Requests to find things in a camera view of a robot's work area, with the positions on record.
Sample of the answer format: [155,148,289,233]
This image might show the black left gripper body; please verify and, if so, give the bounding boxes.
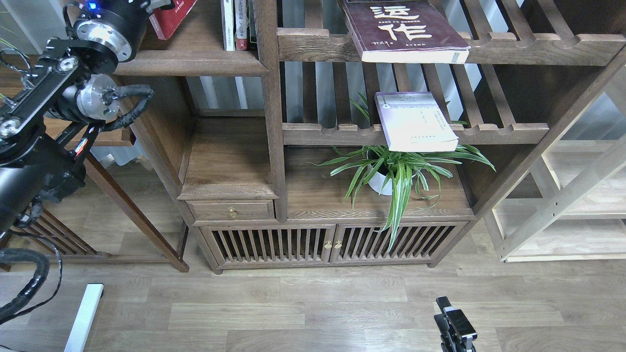
[142,0,175,13]

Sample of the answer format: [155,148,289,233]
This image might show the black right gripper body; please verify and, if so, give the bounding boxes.
[434,309,478,352]

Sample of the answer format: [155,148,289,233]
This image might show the red book with photos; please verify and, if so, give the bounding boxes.
[150,0,197,40]

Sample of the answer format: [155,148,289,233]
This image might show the maroon book with white characters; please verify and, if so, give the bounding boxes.
[338,0,470,64]

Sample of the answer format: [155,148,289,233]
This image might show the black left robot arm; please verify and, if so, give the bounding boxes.
[0,0,175,238]

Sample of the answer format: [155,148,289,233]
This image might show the red and white upright book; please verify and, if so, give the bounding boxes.
[233,0,249,51]

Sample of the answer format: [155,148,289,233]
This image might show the dark upright book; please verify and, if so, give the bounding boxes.
[247,0,258,51]

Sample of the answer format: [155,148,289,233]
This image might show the white plant pot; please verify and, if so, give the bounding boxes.
[365,149,418,196]

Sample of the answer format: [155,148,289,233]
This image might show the spider plant green leaves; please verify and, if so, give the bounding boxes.
[314,93,495,252]

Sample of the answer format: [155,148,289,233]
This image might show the pale lavender book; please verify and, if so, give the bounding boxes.
[374,92,458,153]

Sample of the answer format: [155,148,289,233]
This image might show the dark wooden bookshelf cabinet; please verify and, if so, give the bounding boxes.
[116,0,625,273]

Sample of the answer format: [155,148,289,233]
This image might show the dark slatted wooden rack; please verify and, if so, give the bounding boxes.
[9,209,114,262]

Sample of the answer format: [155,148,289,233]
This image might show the white table leg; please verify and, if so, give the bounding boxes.
[64,283,104,352]

